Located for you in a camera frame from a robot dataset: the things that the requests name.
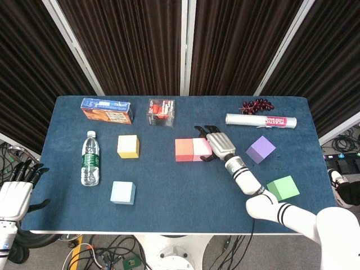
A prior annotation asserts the pink cube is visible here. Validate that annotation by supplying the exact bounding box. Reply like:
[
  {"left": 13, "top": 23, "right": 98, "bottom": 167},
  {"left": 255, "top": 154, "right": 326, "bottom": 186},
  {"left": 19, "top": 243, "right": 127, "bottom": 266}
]
[{"left": 192, "top": 138, "right": 213, "bottom": 162}]

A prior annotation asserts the green cube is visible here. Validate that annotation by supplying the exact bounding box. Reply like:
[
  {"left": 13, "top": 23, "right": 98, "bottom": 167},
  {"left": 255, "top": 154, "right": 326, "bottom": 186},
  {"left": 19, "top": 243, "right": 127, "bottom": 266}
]
[{"left": 266, "top": 175, "right": 300, "bottom": 201}]

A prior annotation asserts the blue orange snack box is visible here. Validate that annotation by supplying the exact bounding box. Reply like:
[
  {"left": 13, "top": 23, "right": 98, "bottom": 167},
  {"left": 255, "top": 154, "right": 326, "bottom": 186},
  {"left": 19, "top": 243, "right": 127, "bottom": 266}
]
[{"left": 80, "top": 97, "right": 134, "bottom": 125}]

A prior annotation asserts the green electronic device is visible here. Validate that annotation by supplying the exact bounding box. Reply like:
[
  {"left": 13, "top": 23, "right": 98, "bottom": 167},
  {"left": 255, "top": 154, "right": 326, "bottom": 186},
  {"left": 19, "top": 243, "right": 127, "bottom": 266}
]
[{"left": 123, "top": 256, "right": 140, "bottom": 269}]

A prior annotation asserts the dark red grape bunch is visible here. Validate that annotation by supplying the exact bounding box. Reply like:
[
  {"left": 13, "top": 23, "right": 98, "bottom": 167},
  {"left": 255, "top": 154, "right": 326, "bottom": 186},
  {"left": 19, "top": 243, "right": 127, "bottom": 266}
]
[{"left": 238, "top": 98, "right": 275, "bottom": 115}]

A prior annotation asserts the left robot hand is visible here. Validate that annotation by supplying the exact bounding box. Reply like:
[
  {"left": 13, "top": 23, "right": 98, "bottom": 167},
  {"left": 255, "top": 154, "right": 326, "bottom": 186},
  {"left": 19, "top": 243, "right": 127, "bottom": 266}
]
[{"left": 0, "top": 159, "right": 51, "bottom": 222}]

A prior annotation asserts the brown pleated partition panel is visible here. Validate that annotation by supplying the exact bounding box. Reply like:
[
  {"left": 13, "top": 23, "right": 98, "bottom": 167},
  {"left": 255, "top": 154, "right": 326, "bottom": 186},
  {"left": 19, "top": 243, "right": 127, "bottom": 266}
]
[
  {"left": 190, "top": 0, "right": 304, "bottom": 96},
  {"left": 57, "top": 0, "right": 182, "bottom": 96},
  {"left": 260, "top": 0, "right": 360, "bottom": 136},
  {"left": 0, "top": 0, "right": 98, "bottom": 154}
]

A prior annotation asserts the white sneaker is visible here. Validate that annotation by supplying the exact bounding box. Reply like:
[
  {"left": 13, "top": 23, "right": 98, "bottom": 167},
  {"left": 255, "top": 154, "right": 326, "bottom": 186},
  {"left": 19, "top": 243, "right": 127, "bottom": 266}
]
[{"left": 327, "top": 168, "right": 352, "bottom": 209}]

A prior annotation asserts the blue table cloth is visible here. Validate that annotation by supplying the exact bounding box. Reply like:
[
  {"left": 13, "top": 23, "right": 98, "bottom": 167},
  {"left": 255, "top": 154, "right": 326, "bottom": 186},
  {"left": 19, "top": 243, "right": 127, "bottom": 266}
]
[{"left": 21, "top": 95, "right": 340, "bottom": 233}]

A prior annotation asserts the orange cube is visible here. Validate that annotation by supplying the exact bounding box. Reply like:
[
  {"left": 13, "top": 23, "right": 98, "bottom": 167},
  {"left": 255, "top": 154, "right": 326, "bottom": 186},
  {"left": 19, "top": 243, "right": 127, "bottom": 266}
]
[{"left": 174, "top": 138, "right": 195, "bottom": 163}]

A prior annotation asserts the black trouser leg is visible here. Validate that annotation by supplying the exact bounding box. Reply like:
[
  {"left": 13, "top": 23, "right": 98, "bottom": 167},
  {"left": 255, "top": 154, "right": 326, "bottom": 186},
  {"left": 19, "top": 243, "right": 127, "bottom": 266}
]
[{"left": 336, "top": 181, "right": 360, "bottom": 208}]

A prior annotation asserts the black curved hose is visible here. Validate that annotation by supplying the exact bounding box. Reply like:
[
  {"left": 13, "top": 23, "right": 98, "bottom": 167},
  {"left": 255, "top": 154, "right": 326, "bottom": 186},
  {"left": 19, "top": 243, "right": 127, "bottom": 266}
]
[{"left": 11, "top": 229, "right": 59, "bottom": 264}]

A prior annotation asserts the light blue cube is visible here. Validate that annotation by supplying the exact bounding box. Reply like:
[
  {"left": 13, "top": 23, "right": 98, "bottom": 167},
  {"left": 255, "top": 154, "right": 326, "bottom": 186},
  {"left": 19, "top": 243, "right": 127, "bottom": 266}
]
[{"left": 110, "top": 181, "right": 136, "bottom": 205}]

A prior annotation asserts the black power strip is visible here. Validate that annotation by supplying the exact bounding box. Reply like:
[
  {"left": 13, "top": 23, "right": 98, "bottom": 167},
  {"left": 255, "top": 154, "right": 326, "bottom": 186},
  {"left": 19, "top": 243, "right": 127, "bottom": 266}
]
[{"left": 323, "top": 152, "right": 360, "bottom": 161}]

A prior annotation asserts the plastic food wrap roll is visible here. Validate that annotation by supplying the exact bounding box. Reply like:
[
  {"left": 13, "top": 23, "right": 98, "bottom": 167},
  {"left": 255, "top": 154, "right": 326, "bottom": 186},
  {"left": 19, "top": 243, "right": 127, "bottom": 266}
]
[{"left": 224, "top": 112, "right": 298, "bottom": 130}]

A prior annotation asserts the chrome metal stand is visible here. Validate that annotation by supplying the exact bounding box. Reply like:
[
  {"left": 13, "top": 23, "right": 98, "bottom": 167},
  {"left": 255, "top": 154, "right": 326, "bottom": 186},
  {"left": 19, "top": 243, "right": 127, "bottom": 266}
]
[{"left": 7, "top": 145, "right": 39, "bottom": 165}]

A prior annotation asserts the black coiled cable pile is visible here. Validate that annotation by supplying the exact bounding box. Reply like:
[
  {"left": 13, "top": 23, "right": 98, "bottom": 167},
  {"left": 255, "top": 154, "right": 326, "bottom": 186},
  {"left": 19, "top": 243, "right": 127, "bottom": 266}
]
[{"left": 331, "top": 126, "right": 360, "bottom": 154}]

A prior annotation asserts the purple cube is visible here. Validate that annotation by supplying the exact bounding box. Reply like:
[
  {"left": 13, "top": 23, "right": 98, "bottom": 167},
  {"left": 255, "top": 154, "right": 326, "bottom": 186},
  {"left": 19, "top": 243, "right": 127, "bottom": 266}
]
[{"left": 245, "top": 135, "right": 277, "bottom": 165}]

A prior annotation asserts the tangled floor cable bundle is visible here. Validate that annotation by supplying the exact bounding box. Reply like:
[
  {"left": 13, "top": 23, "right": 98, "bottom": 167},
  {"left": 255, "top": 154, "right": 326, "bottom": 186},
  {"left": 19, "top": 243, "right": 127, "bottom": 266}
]
[{"left": 61, "top": 235, "right": 147, "bottom": 270}]

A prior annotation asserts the yellow cube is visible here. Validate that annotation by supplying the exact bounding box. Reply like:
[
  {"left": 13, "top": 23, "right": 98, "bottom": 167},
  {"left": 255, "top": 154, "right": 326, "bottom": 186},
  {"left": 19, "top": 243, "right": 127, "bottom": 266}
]
[{"left": 116, "top": 134, "right": 140, "bottom": 159}]

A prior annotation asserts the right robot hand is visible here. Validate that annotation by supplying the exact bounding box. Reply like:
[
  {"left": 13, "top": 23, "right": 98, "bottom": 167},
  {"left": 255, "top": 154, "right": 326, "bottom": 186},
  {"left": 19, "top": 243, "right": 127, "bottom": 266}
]
[{"left": 193, "top": 125, "right": 236, "bottom": 163}]

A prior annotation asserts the clear box with red item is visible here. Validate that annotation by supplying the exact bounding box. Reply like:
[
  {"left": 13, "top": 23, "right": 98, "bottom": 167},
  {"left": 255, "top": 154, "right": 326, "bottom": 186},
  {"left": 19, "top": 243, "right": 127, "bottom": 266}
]
[{"left": 146, "top": 98, "right": 176, "bottom": 128}]

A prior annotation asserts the white table pedestal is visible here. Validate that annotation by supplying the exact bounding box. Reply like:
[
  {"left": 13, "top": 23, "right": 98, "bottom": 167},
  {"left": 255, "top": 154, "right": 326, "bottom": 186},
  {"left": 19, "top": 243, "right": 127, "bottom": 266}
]
[{"left": 134, "top": 235, "right": 214, "bottom": 270}]

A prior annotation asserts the clear water bottle green label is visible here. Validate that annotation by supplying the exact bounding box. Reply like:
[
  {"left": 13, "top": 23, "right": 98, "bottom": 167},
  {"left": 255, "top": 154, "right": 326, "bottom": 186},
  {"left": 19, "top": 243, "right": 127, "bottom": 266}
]
[{"left": 80, "top": 130, "right": 101, "bottom": 187}]

